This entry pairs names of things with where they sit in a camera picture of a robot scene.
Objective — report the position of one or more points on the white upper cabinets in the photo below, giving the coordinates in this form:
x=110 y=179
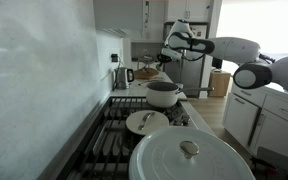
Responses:
x=190 y=10

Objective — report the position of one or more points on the stainless steel electric kettle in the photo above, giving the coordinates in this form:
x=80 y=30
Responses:
x=123 y=77

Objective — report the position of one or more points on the small white pot lid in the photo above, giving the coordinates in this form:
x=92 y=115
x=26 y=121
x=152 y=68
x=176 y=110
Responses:
x=146 y=121

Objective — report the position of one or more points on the range hood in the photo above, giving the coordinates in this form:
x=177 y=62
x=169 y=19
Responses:
x=118 y=15

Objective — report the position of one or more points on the black gas stove grate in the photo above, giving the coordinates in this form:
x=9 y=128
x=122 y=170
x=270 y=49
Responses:
x=104 y=152

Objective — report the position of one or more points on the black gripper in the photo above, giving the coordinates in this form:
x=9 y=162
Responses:
x=163 y=58

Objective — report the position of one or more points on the black wall outlet plug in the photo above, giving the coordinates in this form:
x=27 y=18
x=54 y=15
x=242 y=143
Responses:
x=114 y=58

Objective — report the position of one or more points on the stainless steel refrigerator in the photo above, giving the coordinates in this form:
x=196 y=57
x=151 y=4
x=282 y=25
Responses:
x=187 y=72

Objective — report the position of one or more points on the white kitchen island cabinet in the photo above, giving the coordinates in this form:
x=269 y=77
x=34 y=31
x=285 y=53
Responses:
x=258 y=118

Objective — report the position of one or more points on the wooden cutting board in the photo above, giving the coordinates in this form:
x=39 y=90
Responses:
x=145 y=73

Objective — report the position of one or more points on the white saucepan with long handle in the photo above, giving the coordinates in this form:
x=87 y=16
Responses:
x=162 y=94

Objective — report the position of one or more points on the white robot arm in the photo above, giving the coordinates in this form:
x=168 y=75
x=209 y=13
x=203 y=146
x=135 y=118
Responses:
x=253 y=71

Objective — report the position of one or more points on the large white dutch oven lid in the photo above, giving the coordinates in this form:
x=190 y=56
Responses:
x=179 y=153

